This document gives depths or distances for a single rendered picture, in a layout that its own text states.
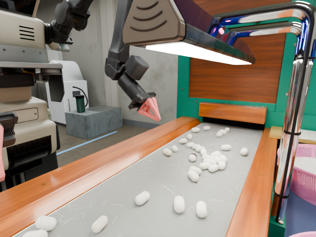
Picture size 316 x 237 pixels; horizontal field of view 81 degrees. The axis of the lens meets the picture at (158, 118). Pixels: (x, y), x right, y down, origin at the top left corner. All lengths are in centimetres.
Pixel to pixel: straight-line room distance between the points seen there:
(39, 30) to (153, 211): 80
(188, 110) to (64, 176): 75
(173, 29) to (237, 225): 31
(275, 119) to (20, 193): 93
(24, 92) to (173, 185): 70
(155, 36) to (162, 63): 298
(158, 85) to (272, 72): 246
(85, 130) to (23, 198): 267
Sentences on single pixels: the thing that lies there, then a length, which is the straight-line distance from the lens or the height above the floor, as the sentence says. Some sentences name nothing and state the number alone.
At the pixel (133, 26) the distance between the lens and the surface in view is 24.
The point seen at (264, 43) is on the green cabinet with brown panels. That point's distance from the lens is 99.
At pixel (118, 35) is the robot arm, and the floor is 113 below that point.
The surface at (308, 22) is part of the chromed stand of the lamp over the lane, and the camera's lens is 41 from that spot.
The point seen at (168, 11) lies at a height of 107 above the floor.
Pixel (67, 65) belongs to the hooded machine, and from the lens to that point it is 409.
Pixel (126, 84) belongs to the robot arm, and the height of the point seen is 97.
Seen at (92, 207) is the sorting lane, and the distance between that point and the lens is 44.
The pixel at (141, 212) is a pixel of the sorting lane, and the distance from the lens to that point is 41.
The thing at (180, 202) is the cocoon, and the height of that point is 76.
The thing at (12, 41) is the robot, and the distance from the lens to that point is 90.
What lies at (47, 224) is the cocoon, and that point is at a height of 76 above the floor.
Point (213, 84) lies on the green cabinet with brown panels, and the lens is 102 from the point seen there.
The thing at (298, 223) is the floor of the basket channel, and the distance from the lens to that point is 58.
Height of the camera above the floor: 101
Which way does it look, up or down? 14 degrees down
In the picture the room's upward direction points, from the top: straight up
